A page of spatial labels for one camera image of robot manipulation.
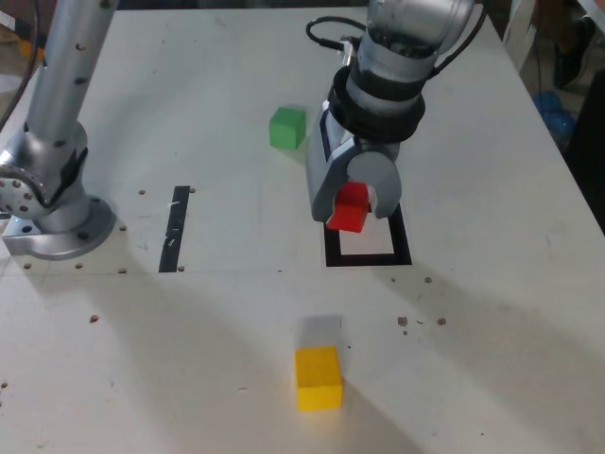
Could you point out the blue plastic bag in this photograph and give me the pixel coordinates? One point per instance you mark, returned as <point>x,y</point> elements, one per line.
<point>550,109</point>

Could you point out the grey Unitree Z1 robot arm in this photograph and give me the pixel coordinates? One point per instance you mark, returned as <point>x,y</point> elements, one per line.
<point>61,94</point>

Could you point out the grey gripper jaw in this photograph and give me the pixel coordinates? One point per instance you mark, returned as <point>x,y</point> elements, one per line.
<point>378,170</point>
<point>321,179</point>

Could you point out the green cube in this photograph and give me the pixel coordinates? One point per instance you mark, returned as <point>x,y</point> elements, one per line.
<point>286,128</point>

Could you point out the person's foot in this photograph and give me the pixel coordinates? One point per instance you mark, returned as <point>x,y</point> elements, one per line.
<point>574,57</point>

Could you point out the large black object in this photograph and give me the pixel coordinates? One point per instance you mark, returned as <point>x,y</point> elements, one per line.
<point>591,142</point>

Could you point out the red cube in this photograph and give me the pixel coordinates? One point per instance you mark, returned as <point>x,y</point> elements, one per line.
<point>350,215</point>

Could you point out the black tape strip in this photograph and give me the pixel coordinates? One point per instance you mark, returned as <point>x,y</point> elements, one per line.
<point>174,227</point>

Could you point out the yellow cube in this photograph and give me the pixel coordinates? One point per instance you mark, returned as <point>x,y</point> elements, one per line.
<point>318,378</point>

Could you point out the black tape square outline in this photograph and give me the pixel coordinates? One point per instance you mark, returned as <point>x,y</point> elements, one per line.
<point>368,260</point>

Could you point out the white furniture frame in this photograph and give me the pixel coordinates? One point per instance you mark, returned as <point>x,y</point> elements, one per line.
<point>520,28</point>

